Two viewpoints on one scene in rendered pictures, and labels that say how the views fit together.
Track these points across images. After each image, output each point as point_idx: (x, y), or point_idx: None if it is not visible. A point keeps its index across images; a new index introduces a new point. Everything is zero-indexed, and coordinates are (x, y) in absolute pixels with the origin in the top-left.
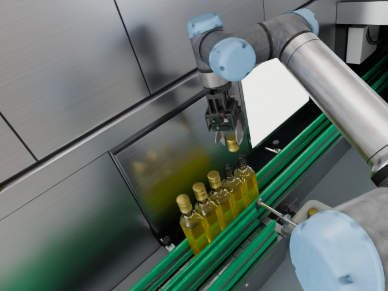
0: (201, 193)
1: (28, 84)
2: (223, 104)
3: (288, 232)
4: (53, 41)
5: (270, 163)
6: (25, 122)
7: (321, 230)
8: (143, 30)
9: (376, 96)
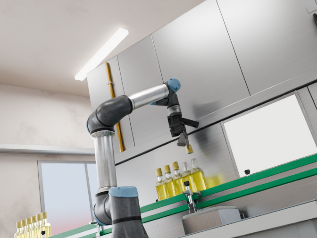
0: (164, 168)
1: (139, 121)
2: (171, 122)
3: (189, 205)
4: (147, 109)
5: None
6: (135, 132)
7: None
8: None
9: (137, 91)
